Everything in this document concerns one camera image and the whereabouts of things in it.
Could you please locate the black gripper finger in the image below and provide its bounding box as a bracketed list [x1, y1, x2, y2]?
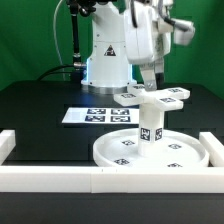
[139, 63, 157, 90]

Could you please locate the white fence rail frame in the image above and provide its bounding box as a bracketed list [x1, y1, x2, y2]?
[0, 130, 224, 193]

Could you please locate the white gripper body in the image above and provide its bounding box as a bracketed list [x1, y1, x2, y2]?
[123, 0, 173, 65]

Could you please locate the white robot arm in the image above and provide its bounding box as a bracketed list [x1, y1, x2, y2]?
[81, 0, 172, 94]

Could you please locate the black camera pole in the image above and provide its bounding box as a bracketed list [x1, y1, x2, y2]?
[65, 0, 98, 81]

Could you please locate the white cable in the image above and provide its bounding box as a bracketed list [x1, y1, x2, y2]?
[52, 0, 67, 81]

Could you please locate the white round table top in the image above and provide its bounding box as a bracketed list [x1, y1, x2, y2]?
[93, 128, 209, 169]

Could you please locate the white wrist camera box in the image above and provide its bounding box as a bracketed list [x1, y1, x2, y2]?
[158, 16, 195, 46]

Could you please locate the black cable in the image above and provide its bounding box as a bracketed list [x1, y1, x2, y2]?
[36, 64, 84, 82]

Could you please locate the paper sheet with markers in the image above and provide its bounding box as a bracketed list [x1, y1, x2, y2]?
[62, 107, 139, 124]

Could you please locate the white cross table base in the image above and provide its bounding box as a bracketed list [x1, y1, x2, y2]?
[114, 84, 190, 111]

